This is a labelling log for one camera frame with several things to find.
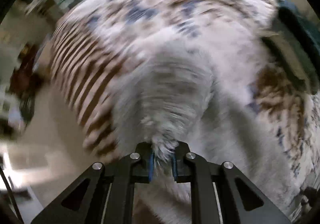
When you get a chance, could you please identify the floral bed blanket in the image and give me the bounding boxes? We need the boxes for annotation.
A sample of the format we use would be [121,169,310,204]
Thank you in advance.
[50,0,319,222]

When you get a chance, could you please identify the grey folded garments stack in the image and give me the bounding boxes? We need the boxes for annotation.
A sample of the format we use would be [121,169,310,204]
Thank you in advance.
[260,30,319,94]

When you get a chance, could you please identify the grey fleece pants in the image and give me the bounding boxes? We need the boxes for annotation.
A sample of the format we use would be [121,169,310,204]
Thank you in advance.
[112,40,298,223]

